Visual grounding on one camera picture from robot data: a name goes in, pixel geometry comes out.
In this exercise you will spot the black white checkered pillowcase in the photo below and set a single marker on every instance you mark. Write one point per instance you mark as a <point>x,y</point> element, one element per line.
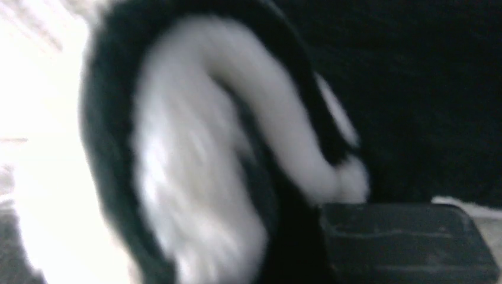
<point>215,130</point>

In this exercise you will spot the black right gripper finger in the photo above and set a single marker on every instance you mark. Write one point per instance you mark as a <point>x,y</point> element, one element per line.
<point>405,243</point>

